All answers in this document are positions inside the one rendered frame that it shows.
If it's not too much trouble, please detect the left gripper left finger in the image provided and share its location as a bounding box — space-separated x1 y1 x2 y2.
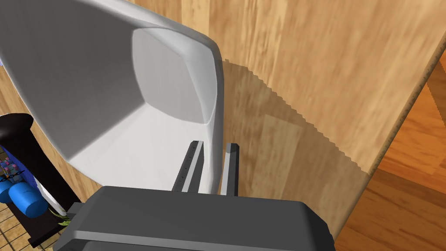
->
172 140 204 193

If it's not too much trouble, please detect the white square bowl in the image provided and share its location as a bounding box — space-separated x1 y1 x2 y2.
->
0 0 224 195

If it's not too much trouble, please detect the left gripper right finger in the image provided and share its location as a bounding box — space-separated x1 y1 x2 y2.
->
219 142 240 197

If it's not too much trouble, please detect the wooden table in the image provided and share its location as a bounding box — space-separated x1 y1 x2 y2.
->
0 0 446 241

